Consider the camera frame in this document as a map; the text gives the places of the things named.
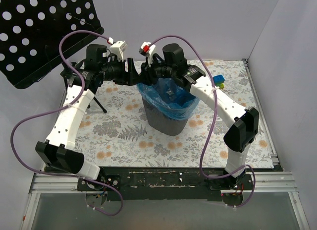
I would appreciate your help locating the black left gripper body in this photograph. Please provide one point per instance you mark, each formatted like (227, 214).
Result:
(126, 73)

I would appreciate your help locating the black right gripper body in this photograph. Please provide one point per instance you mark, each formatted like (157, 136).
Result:
(145, 73)

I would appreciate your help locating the blue plastic trash bag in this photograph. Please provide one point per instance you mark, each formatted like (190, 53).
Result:
(170, 99)

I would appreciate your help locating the grey mesh trash bin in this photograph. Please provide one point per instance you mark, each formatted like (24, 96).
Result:
(161, 122)

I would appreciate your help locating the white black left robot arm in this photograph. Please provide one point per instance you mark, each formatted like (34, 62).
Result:
(101, 64)

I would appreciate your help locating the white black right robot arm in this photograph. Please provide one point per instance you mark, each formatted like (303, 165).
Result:
(243, 123)

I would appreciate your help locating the floral table mat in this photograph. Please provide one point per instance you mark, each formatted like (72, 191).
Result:
(115, 132)

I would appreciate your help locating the colourful toy brick car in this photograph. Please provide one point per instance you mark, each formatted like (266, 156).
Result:
(219, 81)

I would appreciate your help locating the black perforated music stand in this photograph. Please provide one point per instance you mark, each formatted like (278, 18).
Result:
(30, 33)

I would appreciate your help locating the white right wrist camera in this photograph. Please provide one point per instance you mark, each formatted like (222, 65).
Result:
(148, 50)

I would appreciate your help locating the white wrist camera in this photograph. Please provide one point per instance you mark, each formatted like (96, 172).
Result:
(148, 50)
(117, 48)

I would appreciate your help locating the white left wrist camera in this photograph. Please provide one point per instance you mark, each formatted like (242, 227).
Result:
(117, 48)

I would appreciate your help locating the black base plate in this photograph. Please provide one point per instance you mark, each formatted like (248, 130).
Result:
(137, 183)

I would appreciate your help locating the aluminium frame rail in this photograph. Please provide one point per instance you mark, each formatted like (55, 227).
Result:
(42, 183)

